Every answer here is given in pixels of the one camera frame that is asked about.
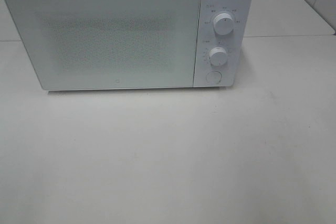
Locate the white microwave door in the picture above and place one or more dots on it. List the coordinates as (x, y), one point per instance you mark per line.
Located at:
(108, 44)

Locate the round door release button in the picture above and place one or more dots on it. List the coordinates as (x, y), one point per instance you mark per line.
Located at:
(214, 77)

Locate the upper white power knob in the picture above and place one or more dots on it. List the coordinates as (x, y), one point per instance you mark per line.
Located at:
(223, 23)

